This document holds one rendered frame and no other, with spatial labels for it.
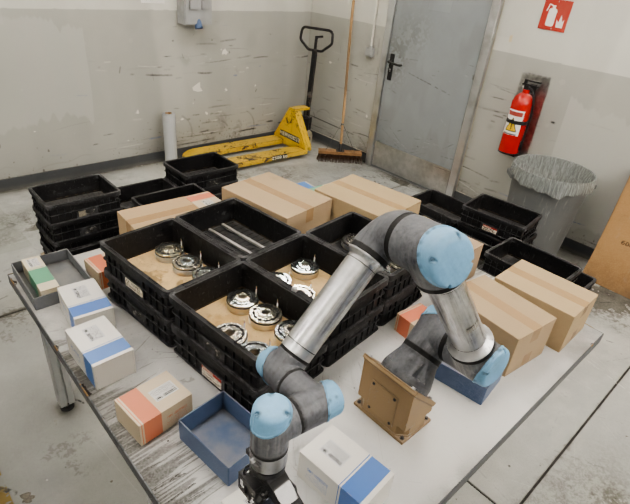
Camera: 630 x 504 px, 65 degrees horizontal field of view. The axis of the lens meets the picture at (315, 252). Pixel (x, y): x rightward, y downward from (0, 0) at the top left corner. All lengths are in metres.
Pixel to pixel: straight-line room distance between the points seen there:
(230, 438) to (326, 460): 0.28
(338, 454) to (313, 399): 0.34
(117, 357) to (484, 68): 3.68
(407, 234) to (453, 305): 0.20
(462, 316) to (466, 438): 0.49
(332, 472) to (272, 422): 0.38
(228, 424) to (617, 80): 3.47
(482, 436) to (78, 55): 3.99
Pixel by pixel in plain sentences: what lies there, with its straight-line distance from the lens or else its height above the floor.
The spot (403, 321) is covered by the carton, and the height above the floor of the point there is 0.76.
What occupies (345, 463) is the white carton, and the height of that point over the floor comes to 0.79.
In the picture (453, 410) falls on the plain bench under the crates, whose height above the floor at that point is 0.70.
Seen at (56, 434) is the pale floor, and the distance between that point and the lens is 2.48.
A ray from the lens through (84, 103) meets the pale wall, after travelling 4.67.
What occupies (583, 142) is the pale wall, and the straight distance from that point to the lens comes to 4.23.
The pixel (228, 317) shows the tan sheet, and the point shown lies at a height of 0.83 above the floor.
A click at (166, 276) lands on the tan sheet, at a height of 0.83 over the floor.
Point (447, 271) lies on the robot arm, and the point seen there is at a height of 1.32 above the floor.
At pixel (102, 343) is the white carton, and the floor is 0.79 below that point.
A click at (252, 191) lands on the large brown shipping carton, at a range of 2.25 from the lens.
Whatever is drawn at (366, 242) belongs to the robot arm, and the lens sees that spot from 1.07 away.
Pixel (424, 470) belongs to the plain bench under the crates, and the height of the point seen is 0.70.
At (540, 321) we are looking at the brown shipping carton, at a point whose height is 0.86.
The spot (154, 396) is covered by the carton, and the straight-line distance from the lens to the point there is 1.45.
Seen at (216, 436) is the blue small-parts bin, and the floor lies 0.70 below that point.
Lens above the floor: 1.82
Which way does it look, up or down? 31 degrees down
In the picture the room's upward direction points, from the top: 6 degrees clockwise
